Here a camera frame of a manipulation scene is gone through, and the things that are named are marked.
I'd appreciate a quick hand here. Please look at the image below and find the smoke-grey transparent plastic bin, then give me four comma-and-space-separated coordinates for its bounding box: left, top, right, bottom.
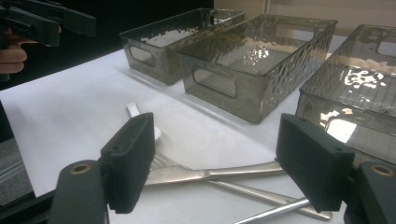
177, 13, 339, 124
294, 23, 396, 166
120, 7, 247, 86

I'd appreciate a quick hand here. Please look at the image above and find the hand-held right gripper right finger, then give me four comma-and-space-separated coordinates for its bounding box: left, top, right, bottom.
275, 112, 356, 214

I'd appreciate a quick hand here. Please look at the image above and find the white table sheet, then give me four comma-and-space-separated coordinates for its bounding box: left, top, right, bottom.
0, 34, 396, 224

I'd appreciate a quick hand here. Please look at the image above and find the stainless steel knife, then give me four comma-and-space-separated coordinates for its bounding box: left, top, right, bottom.
144, 161, 286, 187

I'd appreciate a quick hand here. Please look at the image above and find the metal chopstick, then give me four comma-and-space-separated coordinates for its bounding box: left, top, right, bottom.
233, 197, 312, 224

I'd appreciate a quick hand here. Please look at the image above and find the white ceramic spoon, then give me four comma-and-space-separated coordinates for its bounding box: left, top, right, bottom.
125, 102, 163, 141

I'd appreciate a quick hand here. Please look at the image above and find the stainless steel fork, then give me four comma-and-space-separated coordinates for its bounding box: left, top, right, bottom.
149, 152, 332, 221

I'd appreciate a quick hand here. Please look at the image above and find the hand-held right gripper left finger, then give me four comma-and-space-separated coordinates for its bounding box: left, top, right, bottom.
99, 111, 156, 216

